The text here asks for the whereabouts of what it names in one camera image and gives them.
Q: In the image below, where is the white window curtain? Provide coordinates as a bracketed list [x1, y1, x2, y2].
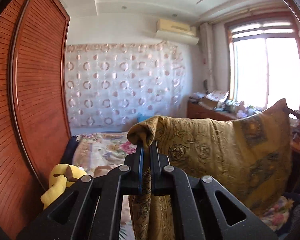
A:
[199, 22, 217, 98]

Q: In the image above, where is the yellow plush toy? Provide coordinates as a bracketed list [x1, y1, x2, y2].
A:
[40, 164, 88, 210]

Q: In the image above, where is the white circle-patterned curtain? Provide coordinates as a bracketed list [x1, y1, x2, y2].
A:
[65, 41, 187, 128]

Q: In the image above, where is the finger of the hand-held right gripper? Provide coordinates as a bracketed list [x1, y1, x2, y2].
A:
[287, 107, 300, 120]

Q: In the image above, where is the mustard patterned garment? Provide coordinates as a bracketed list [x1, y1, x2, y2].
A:
[127, 99, 293, 240]

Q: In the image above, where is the open cardboard box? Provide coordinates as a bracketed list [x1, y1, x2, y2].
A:
[200, 90, 230, 107]

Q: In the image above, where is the wall air conditioner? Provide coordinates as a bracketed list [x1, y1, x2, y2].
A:
[155, 18, 200, 46]

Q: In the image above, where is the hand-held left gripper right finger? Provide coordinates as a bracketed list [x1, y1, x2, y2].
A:
[150, 142, 279, 240]

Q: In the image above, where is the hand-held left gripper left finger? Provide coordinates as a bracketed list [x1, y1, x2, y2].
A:
[16, 144, 147, 240]

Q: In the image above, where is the wooden-framed window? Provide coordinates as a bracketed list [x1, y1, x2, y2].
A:
[225, 21, 300, 110]

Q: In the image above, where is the low wooden cabinet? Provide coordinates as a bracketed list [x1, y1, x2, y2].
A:
[187, 101, 237, 120]

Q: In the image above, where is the wooden louvred wardrobe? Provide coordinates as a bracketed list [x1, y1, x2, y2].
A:
[0, 0, 72, 240]

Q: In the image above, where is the floral bed blanket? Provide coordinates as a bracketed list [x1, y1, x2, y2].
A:
[70, 132, 297, 232]

